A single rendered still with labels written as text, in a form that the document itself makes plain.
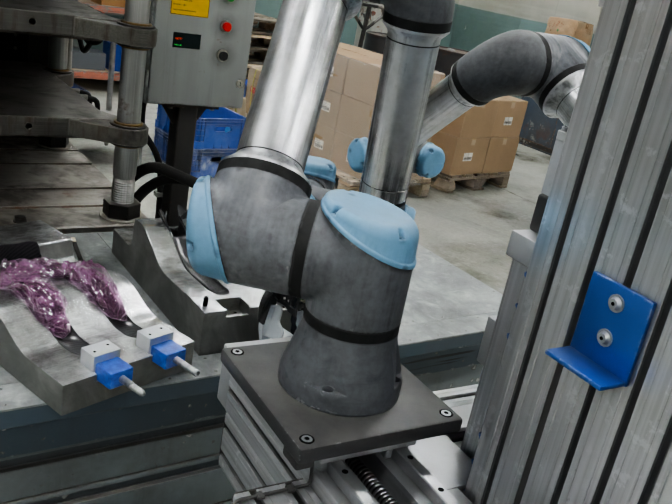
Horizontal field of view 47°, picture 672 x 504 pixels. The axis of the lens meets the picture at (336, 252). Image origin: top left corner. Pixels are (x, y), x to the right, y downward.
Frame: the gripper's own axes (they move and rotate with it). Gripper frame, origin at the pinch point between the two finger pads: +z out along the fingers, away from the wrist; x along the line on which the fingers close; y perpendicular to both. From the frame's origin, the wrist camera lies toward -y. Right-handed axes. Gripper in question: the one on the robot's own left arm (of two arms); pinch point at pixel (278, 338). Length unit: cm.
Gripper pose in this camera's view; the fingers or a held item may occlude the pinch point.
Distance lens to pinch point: 144.8
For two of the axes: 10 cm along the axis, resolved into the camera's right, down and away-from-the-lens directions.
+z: -1.7, 9.2, 3.5
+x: 7.2, -1.2, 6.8
